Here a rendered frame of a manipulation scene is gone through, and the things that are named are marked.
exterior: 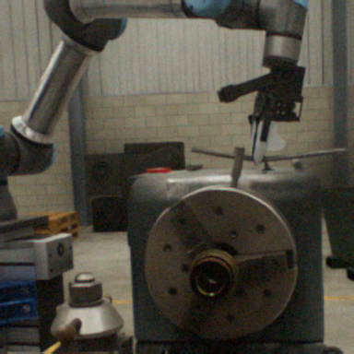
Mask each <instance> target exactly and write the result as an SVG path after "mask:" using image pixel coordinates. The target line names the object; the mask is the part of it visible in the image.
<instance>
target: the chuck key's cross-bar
mask: <svg viewBox="0 0 354 354"><path fill-rule="evenodd" d="M191 152H192V153H198V154H204V155H210V156H216V157H222V158H229V159H234V158H235V154H234V153H229V152H223V151H216V150H211V149H204V148H199V147H194V146H193V147H192V149H191ZM344 153H348V149H347V147H346V148H337V149H329V150H320V151H312V152H302V153H294V154H286V155H277V156H268V157H263V159H262V161H261V162H269V161H277V160H285V159H301V158H310V157H318V156H327V155H335V154H344ZM243 160H247V161H252V162H255V161H254V157H253V156H247V155H244V158H243Z"/></svg>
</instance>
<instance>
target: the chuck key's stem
mask: <svg viewBox="0 0 354 354"><path fill-rule="evenodd" d="M234 154H235V158H234V159H232V165H231V171H230V176H231V183H230V188H234V189H236V188H237V182H238V178H239V177H242V166H243V158H244V154H245V147H239V146H235V148H234Z"/></svg>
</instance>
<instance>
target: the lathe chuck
mask: <svg viewBox="0 0 354 354"><path fill-rule="evenodd" d="M229 187H230V186H228V185H219V186H211V187H206V188H203V189H200V190H197V191H195V192H192V193H190V194H188V195H185V196H183V197H182V199H180V200H179V201H177V202H176V203H175V204H172V205H171V206H170V207H169V208H167V209H166V210H165V211H164V212H163V213H162V214H161V216H160V217H159V219H158V220H157V222H155V223H154V225H153V227H152V229H151V231H150V233H149V236H148V238H147V244H146V250H145V258H144V268H145V275H146V280H147V286H148V289H149V291H150V294H151V296H152V298H153V301H154V302H155V303H157V305H158V306H159V308H160V309H161V310H162V312H163V313H164V314H165V315H166V317H167V318H168V319H169V320H170V321H171V322H173V323H175V324H176V325H178V326H179V327H181V328H182V324H183V320H184V318H185V315H186V313H187V311H188V308H189V306H191V303H192V301H193V298H194V295H195V293H194V291H193V289H192V287H191V279H189V274H191V267H192V263H193V261H194V260H193V259H192V257H191V256H189V255H188V250H187V248H186V246H185V245H184V244H183V242H182V241H181V238H182V236H181V235H180V234H179V232H178V231H177V230H176V228H175V227H174V226H172V224H171V222H170V221H169V218H171V213H170V212H169V210H170V209H172V208H173V207H176V206H177V205H179V204H180V203H181V202H182V201H184V203H185V204H186V205H187V206H188V207H189V209H191V210H192V211H193V213H194V214H195V217H196V218H197V220H198V221H199V222H200V224H201V225H202V227H203V228H204V229H205V231H206V232H207V233H208V235H209V236H210V238H211V239H212V240H213V242H214V243H226V244H228V245H230V246H231V247H233V248H234V250H235V251H236V252H237V254H254V253H266V252H277V251H287V250H293V256H294V267H295V268H291V269H287V273H284V274H272V275H265V276H264V277H251V278H248V280H243V281H237V284H236V286H235V288H234V290H233V291H232V292H231V293H229V294H228V295H226V296H225V297H222V298H219V299H218V300H217V301H214V302H213V304H212V307H211V309H210V311H209V313H208V315H207V318H206V320H205V321H204V323H203V325H202V328H201V330H200V332H199V335H198V336H200V337H203V338H208V339H215V340H231V339H237V338H242V337H246V336H249V335H252V334H254V332H256V331H259V330H261V329H263V328H264V327H266V326H267V325H269V324H270V323H271V322H272V321H273V320H276V319H277V316H278V315H279V314H280V313H281V312H282V311H283V309H284V308H285V306H286V305H287V303H288V301H289V297H290V295H292V293H293V290H294V288H295V284H296V279H297V273H298V259H297V247H296V242H295V239H294V236H293V233H292V230H291V229H290V227H289V224H288V222H287V221H286V220H285V219H284V217H283V216H282V213H281V212H280V211H279V210H278V209H277V208H276V207H275V206H273V205H272V204H271V203H270V202H269V201H267V200H266V198H265V197H263V196H261V195H260V194H257V193H255V192H253V191H250V190H248V189H245V188H241V187H237V189H234V188H229Z"/></svg>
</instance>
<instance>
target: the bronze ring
mask: <svg viewBox="0 0 354 354"><path fill-rule="evenodd" d="M206 267H214V268H216V269H217V270H218V271H219V272H220V273H221V274H222V276H223V279H225V280H223V281H221V283H219V284H214V283H211V281H209V280H208V279H207V278H205V276H204V272H203V269H204V268H206ZM238 276H239V271H238V267H237V264H236V262H235V261H234V259H233V258H232V257H231V256H230V255H229V254H227V253H225V252H221V251H219V250H210V251H205V252H203V253H201V254H200V255H198V256H197V257H196V259H195V260H194V261H193V263H192V267H191V274H189V279H191V287H192V289H193V291H194V293H195V294H196V295H197V296H198V297H200V298H202V299H204V301H217V300H218V299H219V298H222V297H225V296H226V295H228V294H229V293H231V292H232V291H233V290H234V288H235V286H236V284H237V281H238Z"/></svg>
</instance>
